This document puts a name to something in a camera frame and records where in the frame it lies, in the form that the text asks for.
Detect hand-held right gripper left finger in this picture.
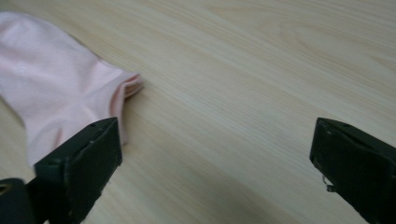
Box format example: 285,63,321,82
33,117,123,224

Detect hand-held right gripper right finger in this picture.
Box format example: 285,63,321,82
308,117,396,224

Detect pink sock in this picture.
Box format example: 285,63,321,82
0,11,145,168

